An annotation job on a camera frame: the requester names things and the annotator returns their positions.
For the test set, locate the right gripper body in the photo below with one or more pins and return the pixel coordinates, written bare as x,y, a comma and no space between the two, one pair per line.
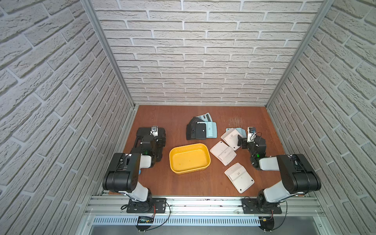
242,141

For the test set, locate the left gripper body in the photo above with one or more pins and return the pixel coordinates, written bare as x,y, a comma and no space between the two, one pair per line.
145,130

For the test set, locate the pink calculator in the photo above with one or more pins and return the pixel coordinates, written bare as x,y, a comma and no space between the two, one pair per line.
231,138

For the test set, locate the yellow storage box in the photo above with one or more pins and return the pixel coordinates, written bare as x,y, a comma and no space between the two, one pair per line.
189,158

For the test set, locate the black calculator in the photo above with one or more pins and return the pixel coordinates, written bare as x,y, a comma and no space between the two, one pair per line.
196,129

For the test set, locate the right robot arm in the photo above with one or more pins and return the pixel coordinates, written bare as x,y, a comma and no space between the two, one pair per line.
297,177

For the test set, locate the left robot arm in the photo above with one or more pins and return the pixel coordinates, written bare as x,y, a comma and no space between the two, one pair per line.
123,172

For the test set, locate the white calculator middle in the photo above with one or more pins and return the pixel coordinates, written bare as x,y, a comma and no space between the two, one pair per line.
223,152

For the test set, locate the white calculator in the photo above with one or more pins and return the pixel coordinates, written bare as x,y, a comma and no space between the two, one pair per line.
239,177
223,152

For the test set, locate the white calculator front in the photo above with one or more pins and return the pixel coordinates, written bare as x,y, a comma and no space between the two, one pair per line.
239,177

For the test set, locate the grey blue calculator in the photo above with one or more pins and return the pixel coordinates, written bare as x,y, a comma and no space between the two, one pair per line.
205,117

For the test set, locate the black tool case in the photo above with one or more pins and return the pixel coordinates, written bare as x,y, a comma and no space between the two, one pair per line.
162,139

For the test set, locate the left controller board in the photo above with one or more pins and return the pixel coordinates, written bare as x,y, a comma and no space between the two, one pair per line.
145,220

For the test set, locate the controller board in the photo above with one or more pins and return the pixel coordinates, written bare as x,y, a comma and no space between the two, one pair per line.
145,220
266,224

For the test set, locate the right controller board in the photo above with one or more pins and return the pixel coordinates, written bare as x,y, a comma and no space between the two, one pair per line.
266,224

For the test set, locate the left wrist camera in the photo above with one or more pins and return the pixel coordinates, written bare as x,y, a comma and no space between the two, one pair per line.
154,131

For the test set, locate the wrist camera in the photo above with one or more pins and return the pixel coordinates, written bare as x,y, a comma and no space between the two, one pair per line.
251,134
154,131

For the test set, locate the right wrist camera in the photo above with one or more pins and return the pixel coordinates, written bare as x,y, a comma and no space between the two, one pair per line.
251,134

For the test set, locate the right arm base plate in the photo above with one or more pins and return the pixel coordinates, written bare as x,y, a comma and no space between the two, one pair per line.
255,206

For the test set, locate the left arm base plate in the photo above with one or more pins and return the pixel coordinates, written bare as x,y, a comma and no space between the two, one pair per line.
155,205

